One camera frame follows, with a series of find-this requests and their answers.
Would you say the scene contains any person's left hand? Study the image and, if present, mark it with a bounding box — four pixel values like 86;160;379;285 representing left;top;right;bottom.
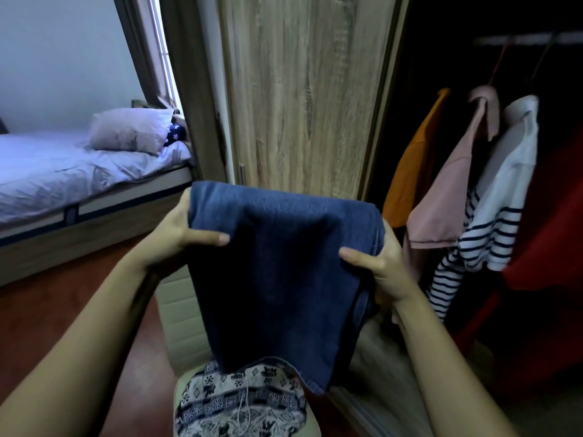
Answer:
136;187;230;276

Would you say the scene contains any person's right hand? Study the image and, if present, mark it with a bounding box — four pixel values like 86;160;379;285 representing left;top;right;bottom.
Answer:
339;220;416;303

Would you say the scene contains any blue denim garment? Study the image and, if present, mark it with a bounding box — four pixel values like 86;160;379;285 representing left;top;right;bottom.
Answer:
186;180;387;395

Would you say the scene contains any person's left forearm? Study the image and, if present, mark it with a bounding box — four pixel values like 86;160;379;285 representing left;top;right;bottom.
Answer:
0;253;161;437

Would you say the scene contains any person's right forearm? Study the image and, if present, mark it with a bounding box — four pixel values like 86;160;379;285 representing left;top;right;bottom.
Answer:
392;290;520;437

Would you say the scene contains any white chair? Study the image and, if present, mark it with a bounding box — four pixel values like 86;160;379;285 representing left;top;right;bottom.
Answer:
154;265;315;437

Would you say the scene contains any orange hanging shirt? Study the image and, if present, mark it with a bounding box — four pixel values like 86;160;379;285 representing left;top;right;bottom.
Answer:
382;88;452;229

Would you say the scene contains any dark blue star-print pillow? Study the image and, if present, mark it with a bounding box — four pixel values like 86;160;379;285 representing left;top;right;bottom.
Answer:
164;124;187;147

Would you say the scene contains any pink hanging shirt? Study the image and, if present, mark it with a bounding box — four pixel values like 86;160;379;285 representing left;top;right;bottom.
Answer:
403;85;501;273

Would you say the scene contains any white pillow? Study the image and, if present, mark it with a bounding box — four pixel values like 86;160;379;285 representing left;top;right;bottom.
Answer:
88;108;175;156

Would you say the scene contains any white navy striped hanging shirt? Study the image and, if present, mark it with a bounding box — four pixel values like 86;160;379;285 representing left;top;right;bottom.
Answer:
426;95;540;322

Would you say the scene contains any white bed sheet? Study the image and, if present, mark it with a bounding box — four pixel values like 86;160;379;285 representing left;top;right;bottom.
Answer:
0;130;194;226

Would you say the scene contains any patterned black and white garment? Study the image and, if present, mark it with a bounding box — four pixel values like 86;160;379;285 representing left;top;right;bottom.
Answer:
175;357;309;437

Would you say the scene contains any wooden wardrobe door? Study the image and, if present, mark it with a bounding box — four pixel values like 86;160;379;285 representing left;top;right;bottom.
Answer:
216;0;404;201

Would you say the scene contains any red hanging garment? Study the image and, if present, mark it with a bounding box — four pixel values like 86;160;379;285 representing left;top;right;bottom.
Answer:
454;127;583;392

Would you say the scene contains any red clothes hanger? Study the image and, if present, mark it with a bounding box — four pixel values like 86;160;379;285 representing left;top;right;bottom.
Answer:
487;40;513;89

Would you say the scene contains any dark clothes hanger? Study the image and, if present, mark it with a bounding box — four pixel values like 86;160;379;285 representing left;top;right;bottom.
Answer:
527;37;557;97

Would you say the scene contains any bed with wooden frame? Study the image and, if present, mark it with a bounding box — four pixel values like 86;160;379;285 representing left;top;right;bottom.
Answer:
0;130;196;287

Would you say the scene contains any window frame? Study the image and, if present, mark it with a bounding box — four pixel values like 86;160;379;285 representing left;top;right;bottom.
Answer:
113;0;184;115

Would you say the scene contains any metal wardrobe rail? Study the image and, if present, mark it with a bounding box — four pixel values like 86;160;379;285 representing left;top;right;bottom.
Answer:
474;31;583;46

